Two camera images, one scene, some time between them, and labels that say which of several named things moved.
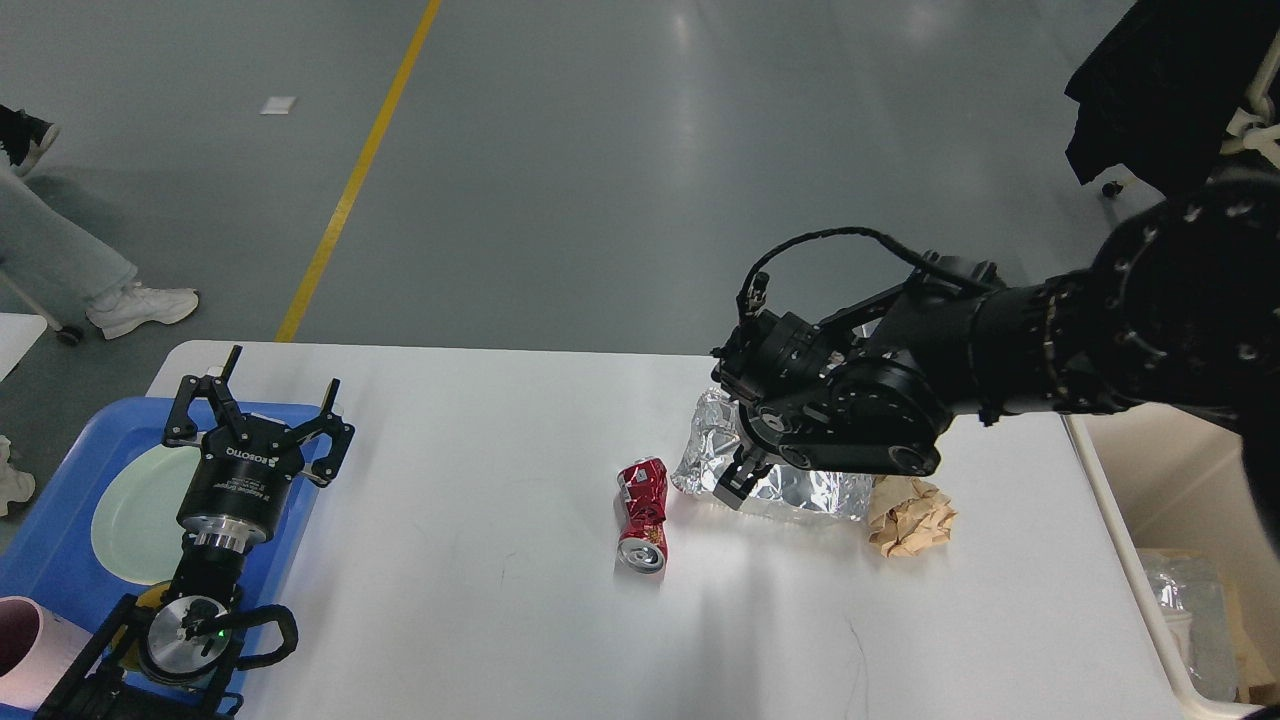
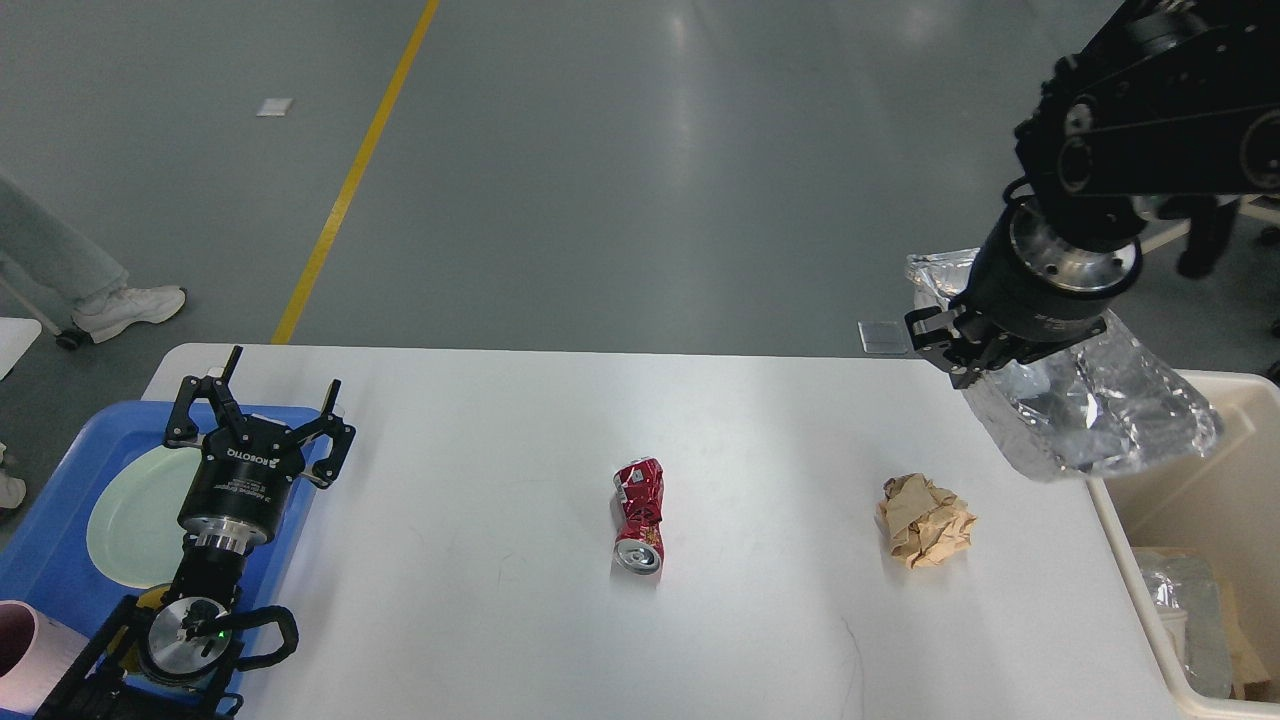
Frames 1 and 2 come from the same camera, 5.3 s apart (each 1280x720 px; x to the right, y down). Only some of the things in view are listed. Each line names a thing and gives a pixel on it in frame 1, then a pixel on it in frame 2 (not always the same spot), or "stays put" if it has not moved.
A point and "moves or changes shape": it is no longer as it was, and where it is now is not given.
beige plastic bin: (1160, 477) stays put
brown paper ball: (908, 515) moves or changes shape
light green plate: (135, 526) stays put
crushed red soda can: (643, 545) stays put
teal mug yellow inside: (152, 597) stays put
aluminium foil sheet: (716, 427) → (1103, 403)
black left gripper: (239, 488) stays put
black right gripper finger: (729, 490) → (942, 335)
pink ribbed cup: (37, 651) stays put
